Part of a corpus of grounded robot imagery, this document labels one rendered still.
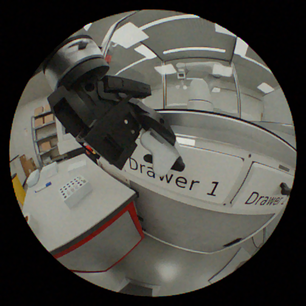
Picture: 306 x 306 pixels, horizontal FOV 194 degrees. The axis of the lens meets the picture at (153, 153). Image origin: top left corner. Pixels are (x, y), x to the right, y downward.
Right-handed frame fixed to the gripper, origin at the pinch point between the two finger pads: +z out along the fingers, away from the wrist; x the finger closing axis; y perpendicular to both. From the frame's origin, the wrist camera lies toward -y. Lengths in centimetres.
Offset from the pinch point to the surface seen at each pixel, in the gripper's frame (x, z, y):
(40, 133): -418, -144, 66
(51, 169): -49, -14, 28
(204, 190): 13.1, 3.8, 3.9
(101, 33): -88, -158, -124
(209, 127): 12.1, -5.1, -4.2
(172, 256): 18, 68, 61
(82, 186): -17.8, -2.6, 17.1
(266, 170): 26.0, -1.9, 0.8
